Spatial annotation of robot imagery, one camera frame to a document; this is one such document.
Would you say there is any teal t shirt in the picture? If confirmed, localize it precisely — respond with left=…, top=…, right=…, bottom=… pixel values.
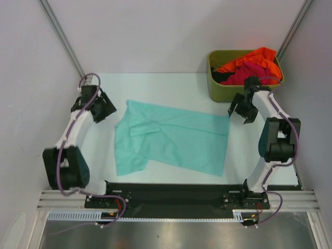
left=115, top=100, right=230, bottom=176

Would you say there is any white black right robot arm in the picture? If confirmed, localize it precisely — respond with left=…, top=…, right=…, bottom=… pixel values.
left=228, top=76, right=301, bottom=208

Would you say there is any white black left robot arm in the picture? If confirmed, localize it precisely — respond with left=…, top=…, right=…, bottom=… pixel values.
left=42, top=85, right=116, bottom=208

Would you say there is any olive green plastic bin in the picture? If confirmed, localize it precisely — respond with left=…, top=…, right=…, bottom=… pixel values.
left=207, top=50, right=283, bottom=102

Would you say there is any black garment in bin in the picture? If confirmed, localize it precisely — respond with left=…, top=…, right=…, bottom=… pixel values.
left=210, top=67, right=234, bottom=85

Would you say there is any magenta t shirt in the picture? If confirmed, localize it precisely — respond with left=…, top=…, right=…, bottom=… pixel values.
left=221, top=62, right=272, bottom=86

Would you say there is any orange t shirt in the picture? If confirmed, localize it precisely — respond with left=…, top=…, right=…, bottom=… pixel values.
left=216, top=47, right=282, bottom=85

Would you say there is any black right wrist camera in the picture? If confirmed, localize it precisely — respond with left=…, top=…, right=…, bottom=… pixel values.
left=244, top=76, right=261, bottom=91

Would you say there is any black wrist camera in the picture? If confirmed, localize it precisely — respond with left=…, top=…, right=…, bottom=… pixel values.
left=244, top=76, right=261, bottom=91
left=80, top=85, right=98, bottom=102

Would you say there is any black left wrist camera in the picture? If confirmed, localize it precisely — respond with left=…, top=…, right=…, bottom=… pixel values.
left=80, top=85, right=98, bottom=102

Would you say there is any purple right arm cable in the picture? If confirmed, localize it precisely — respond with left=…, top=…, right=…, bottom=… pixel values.
left=243, top=76, right=301, bottom=229

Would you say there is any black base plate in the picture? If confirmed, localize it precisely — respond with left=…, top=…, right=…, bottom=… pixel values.
left=84, top=183, right=271, bottom=219

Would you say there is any white slotted cable duct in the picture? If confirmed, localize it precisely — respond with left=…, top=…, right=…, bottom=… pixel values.
left=48, top=211, right=255, bottom=223

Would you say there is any aluminium front rail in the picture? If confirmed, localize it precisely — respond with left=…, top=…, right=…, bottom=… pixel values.
left=37, top=190, right=320, bottom=212

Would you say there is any aluminium corner post right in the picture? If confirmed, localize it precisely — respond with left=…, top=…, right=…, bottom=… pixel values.
left=276, top=0, right=314, bottom=61

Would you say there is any aluminium corner post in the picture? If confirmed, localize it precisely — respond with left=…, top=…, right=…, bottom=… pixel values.
left=276, top=0, right=314, bottom=61
left=38, top=0, right=86, bottom=78

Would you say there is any aluminium corner post left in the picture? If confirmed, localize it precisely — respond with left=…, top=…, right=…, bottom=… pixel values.
left=38, top=0, right=86, bottom=78

